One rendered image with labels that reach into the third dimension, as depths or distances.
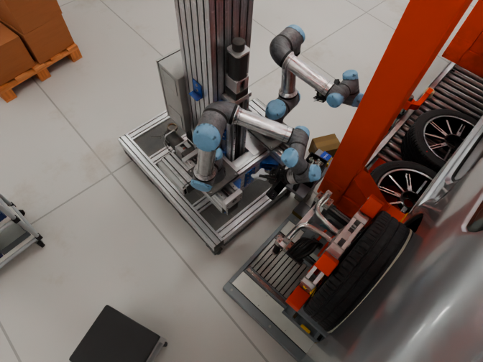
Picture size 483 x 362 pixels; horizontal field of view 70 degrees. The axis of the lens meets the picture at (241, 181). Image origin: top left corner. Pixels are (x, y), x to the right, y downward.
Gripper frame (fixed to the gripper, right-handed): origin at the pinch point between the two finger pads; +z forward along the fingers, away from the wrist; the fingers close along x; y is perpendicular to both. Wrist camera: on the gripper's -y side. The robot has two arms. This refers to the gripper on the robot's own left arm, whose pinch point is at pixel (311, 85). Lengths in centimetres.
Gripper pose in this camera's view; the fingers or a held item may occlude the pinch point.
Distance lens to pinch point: 213.8
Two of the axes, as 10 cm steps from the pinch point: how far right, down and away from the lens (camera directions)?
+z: -6.3, -3.7, 6.8
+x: 2.9, 7.0, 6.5
